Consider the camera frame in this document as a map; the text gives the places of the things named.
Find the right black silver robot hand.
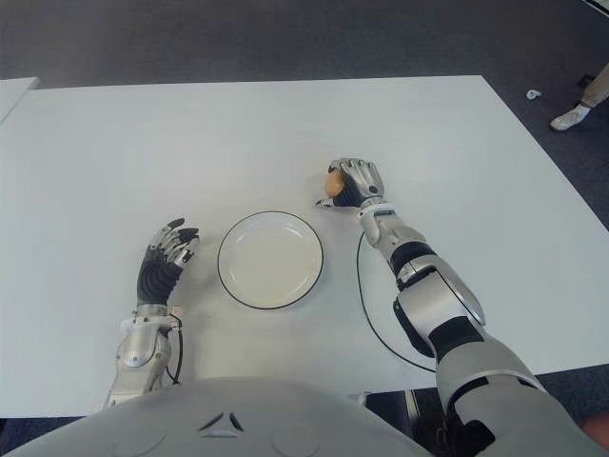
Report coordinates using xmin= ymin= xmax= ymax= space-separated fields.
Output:
xmin=313 ymin=156 xmax=385 ymax=210

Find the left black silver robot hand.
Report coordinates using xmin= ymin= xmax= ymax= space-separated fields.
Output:
xmin=136 ymin=217 xmax=201 ymax=308

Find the white plate with black rim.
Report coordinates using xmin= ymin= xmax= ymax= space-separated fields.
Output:
xmin=217 ymin=209 xmax=325 ymax=310

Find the grey robot torso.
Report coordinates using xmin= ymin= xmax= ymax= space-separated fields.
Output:
xmin=0 ymin=375 xmax=434 ymax=457

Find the white sneaker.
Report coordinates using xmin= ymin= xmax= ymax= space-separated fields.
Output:
xmin=550 ymin=105 xmax=591 ymax=132

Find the white table with grey edge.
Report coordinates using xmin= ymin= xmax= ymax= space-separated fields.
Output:
xmin=0 ymin=76 xmax=39 ymax=125

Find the person's trouser leg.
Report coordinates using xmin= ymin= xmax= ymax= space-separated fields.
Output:
xmin=578 ymin=61 xmax=609 ymax=111

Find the black cable of left wrist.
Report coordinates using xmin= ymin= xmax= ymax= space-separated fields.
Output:
xmin=161 ymin=313 xmax=187 ymax=387

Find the black cable of wrist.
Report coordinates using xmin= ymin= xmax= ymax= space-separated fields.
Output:
xmin=355 ymin=228 xmax=437 ymax=373
xmin=161 ymin=313 xmax=187 ymax=387

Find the black cable of right wrist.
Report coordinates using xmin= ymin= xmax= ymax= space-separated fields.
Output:
xmin=355 ymin=228 xmax=437 ymax=373

